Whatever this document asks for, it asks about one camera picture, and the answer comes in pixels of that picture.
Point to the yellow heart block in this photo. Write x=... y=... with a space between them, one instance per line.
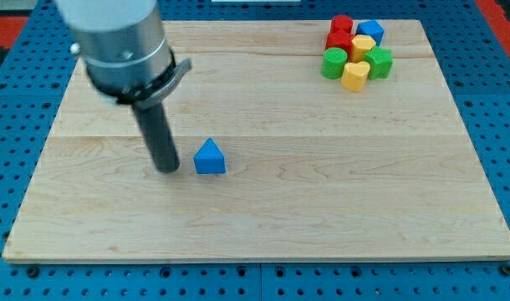
x=355 y=75

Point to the blue triangle block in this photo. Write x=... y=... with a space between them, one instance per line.
x=209 y=159

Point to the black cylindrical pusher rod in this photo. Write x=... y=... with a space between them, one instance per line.
x=157 y=136

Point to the wooden board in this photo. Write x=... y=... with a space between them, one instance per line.
x=315 y=173

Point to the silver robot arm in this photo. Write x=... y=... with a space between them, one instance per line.
x=128 y=60

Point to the yellow hexagon block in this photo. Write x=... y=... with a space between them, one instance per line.
x=360 y=46

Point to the red star block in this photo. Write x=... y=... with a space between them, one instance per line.
x=340 y=39

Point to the green cylinder block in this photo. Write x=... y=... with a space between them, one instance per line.
x=334 y=60

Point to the red cylinder block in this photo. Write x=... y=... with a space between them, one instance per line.
x=342 y=23

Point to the green star block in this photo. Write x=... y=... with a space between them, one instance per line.
x=380 y=61

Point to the blue cube block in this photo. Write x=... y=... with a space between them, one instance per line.
x=371 y=28

